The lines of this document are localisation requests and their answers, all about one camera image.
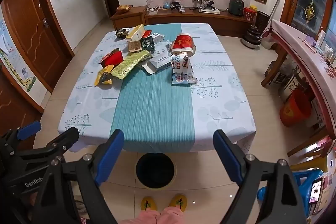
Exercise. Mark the wooden side cabinet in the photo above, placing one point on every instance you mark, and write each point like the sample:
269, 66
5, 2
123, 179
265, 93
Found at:
128, 18

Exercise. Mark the long table with pink cloth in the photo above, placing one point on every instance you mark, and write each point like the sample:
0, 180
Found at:
302, 43

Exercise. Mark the gold hanging ornament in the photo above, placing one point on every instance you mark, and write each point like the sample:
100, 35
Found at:
310, 11

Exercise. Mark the black snack bag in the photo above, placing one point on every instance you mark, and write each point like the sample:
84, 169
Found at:
122, 33

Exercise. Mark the white and lavender box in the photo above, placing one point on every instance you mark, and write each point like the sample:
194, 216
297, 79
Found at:
162, 61

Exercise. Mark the cream white long box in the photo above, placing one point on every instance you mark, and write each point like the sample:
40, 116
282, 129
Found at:
136, 32

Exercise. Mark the white set-top box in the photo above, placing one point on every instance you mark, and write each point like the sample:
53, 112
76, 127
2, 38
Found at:
210, 11

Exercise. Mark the blue plastic stool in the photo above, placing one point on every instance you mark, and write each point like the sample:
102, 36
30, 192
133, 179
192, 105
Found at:
304, 184

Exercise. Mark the yellow-green printed packet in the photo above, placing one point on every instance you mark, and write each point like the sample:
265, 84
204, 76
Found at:
130, 64

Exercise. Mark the brown cardboard piece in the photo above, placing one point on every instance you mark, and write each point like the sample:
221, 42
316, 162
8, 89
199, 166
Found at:
148, 69

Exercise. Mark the dark green box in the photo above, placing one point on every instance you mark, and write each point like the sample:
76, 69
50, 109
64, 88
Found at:
147, 43

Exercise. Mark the red instant noodle bowl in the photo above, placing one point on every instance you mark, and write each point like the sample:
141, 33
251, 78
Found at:
182, 43

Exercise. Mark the black air fryer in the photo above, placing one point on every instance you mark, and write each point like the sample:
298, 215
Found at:
235, 6

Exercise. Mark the yellow snack bag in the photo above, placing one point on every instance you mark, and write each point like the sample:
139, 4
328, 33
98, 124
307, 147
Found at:
103, 77

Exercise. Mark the beige rimmed dark trash can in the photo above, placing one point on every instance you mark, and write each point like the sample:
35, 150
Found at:
155, 170

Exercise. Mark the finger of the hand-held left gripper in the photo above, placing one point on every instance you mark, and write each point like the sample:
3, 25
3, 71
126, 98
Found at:
29, 130
64, 138

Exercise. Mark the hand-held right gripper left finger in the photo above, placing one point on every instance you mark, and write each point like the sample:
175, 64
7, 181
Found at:
110, 158

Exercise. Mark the red plastic jar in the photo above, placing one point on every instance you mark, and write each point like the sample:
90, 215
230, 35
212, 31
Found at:
249, 14

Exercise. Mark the brown basket with fruit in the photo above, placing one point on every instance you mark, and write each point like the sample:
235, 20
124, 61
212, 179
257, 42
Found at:
124, 8

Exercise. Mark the long wooden television cabinet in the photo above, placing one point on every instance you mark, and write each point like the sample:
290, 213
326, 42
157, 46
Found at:
197, 20

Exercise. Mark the smartphone with lit screen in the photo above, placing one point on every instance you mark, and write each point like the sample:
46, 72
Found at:
316, 191

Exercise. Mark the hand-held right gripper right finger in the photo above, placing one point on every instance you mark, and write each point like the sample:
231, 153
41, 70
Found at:
227, 158

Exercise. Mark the person's pink pants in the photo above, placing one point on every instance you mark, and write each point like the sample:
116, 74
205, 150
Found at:
157, 216

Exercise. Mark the white box with dark label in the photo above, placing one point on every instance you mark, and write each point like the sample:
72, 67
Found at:
157, 38

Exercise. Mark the black woven basket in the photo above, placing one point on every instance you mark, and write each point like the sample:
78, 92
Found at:
262, 20

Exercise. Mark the orange plastic bucket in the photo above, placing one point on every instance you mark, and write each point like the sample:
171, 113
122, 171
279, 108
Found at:
295, 108

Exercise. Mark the white printed plastic bag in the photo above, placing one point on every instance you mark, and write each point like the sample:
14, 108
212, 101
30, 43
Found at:
181, 70

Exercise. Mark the black cooking pot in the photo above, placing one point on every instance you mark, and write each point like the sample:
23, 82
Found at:
252, 36

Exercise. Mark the red foil packet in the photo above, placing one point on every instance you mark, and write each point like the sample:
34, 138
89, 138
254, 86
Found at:
114, 57

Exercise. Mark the tan kraft box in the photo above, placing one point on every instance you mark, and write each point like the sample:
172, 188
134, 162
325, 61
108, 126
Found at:
135, 46

